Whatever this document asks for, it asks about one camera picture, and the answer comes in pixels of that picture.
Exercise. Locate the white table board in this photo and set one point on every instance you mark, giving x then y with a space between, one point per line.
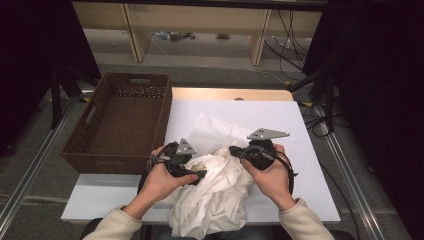
300 116

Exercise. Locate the dark curtain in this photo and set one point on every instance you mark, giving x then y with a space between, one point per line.
383 83
33 50

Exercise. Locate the white mesh laundry bag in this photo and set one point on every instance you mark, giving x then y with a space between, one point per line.
213 133

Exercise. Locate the metal floor rail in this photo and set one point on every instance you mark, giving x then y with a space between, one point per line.
334 145
50 141

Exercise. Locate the person's right hand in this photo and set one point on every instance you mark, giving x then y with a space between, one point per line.
275 183

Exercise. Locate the small dark floor object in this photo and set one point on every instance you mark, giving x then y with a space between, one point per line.
222 36

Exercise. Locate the brown woven basket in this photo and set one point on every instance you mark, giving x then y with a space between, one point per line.
126 133

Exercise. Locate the beige wooden shelf unit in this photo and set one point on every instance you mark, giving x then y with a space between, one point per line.
200 18

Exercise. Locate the person's left hand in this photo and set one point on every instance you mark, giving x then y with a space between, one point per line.
158 185

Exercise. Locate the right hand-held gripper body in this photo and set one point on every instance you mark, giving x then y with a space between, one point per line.
263 155

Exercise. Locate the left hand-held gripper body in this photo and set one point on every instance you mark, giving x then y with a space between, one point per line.
180 156

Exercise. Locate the white garment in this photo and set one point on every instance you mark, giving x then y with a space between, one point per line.
213 200

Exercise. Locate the black metal stand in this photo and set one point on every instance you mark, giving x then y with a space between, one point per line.
56 100
330 100

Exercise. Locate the wooden table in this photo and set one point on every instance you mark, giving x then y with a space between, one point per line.
213 94

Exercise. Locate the black chair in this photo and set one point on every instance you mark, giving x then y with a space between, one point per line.
91 228

